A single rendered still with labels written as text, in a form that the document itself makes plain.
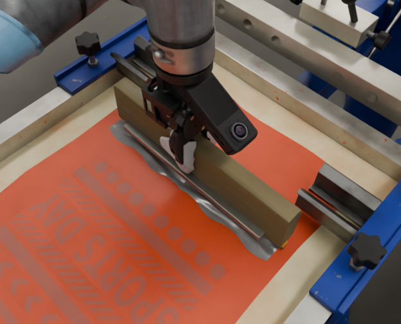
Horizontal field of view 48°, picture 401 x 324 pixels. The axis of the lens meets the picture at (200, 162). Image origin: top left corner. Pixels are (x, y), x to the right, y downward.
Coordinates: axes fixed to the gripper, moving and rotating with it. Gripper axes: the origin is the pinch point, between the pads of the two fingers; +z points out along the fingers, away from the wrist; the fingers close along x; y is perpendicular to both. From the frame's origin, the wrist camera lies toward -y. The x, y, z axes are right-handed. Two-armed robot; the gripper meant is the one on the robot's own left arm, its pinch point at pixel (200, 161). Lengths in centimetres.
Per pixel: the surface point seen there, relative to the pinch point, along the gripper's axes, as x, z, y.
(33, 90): -25, 96, 136
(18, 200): 22.9, 4.3, 18.3
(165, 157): 2.6, 1.2, 5.3
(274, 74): -23.9, 1.1, 3.9
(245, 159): -8.0, 5.0, -2.8
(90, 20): -76, 96, 157
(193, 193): 2.9, 4.5, -1.1
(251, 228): 2.7, 1.7, -12.8
